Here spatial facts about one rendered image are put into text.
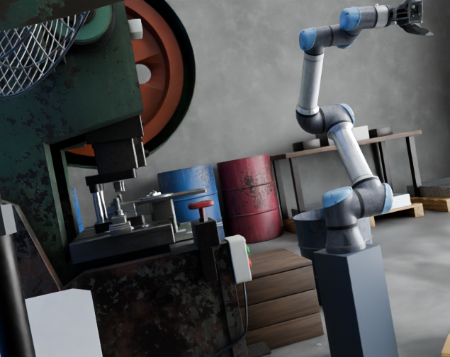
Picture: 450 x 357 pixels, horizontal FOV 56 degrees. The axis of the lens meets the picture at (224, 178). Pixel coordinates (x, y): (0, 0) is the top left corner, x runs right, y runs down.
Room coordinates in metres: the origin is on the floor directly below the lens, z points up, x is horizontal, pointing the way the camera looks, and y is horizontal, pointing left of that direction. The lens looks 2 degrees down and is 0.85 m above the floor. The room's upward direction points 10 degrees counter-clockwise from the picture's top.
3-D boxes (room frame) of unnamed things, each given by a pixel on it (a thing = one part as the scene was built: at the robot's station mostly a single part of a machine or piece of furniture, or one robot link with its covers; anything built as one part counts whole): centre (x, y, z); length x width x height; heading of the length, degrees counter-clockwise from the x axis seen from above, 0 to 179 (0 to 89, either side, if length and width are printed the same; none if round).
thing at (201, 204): (1.18, 0.08, 0.72); 0.07 x 0.06 x 0.08; 102
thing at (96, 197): (1.36, 0.42, 0.81); 0.02 x 0.02 x 0.14
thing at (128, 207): (1.46, 0.37, 0.76); 0.15 x 0.09 x 0.05; 12
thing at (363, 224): (2.39, -0.55, 0.24); 0.42 x 0.42 x 0.48
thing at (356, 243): (1.62, -0.41, 0.50); 0.15 x 0.15 x 0.10
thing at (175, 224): (1.49, 0.20, 0.72); 0.25 x 0.14 x 0.14; 102
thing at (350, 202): (1.62, -0.42, 0.62); 0.13 x 0.12 x 0.14; 97
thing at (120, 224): (1.29, 0.34, 0.76); 0.17 x 0.06 x 0.10; 12
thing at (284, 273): (2.06, -0.09, 0.18); 0.40 x 0.38 x 0.35; 103
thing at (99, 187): (1.45, 0.38, 0.86); 0.20 x 0.16 x 0.05; 12
